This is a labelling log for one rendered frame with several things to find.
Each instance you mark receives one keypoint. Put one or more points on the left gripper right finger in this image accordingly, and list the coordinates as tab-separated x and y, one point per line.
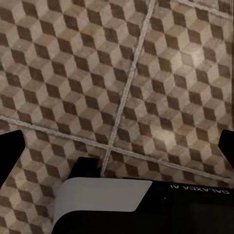
226	145

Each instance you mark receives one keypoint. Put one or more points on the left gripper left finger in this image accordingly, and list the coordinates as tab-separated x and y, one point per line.
11	146

